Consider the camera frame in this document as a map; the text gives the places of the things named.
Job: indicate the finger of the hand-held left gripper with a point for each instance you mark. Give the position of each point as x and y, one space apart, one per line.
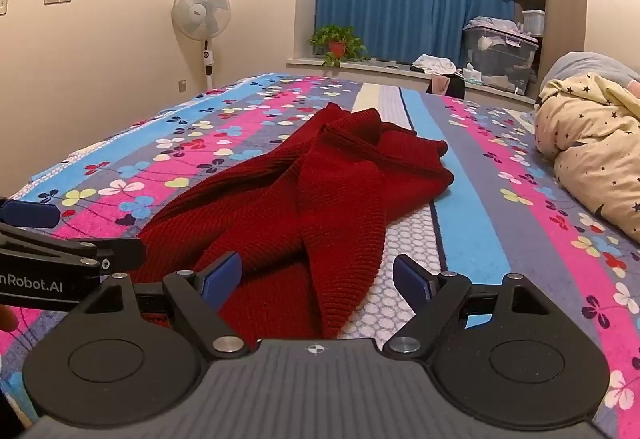
30 215
75 249

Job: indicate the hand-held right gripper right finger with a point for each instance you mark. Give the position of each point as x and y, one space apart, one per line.
413 280

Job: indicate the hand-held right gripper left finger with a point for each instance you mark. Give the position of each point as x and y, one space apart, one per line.
220 280

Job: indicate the red knit sweater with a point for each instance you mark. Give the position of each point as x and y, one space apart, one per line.
320 199

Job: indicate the white clothes pile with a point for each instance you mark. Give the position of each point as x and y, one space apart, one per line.
436 64

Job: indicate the person's left hand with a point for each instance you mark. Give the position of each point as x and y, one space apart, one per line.
7 320

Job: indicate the floral striped bed sheet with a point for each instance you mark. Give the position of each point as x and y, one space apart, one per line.
480 229

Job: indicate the black bag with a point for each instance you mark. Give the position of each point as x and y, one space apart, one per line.
452 84

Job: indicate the tissue pack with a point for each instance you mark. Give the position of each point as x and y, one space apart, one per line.
472 74

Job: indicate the star print cream quilt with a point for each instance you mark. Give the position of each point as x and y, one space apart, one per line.
595 149

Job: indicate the clear plastic storage box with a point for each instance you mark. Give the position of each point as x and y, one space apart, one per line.
500 56

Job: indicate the potted green plant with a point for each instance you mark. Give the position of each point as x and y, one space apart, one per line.
337 44

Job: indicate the white standing fan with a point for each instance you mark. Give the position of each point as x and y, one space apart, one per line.
201 11

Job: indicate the grey pillow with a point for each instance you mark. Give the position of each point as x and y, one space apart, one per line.
585 64

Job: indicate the white plastic container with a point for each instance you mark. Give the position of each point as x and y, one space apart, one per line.
533 23

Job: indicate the white wall switch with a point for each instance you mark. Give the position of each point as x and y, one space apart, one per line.
3 5

